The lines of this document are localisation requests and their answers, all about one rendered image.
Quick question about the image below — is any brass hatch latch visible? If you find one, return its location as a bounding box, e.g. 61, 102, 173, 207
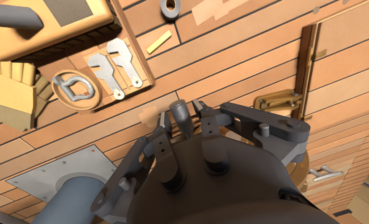
254, 89, 304, 113

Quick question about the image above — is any wooden tool tray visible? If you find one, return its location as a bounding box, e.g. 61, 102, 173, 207
36, 0, 156, 112

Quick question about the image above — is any yellow chalk stick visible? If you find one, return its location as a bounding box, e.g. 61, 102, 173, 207
145, 30, 173, 55

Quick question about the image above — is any grey round bar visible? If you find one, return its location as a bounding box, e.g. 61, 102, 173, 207
0, 2, 45, 31

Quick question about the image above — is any grey steel shackle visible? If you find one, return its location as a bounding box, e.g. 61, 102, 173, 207
52, 75, 95, 103

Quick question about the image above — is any round wooden dish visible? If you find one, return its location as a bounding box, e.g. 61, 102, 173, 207
51, 69, 103, 111

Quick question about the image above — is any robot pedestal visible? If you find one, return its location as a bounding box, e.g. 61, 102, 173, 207
5, 144, 119, 224

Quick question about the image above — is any tan crate with blue stripes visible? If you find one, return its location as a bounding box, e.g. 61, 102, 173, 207
347, 155, 369, 224

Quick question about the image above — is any small black flat block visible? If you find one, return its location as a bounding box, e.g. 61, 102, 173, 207
332, 209, 353, 218

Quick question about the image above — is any grey tapered handle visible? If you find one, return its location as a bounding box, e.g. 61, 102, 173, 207
169, 99, 195, 139

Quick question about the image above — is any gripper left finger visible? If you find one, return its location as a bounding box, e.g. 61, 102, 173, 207
90, 111, 186, 223

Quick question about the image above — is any grey deck cleat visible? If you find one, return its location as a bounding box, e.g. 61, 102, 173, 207
308, 165, 345, 182

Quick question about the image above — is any grey flat spanner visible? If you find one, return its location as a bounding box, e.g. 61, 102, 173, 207
106, 37, 143, 89
87, 53, 126, 101

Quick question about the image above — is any wooden deck hatch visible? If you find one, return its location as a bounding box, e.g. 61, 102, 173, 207
291, 0, 369, 121

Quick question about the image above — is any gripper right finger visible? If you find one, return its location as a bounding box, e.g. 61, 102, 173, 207
191, 99, 311, 175

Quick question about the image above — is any grey tape roll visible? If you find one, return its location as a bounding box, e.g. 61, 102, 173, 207
160, 0, 182, 21

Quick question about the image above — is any orange windlass body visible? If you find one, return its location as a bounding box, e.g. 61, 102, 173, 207
0, 0, 115, 62

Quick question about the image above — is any tan work glove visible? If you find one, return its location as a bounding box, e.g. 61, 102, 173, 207
0, 59, 55, 132

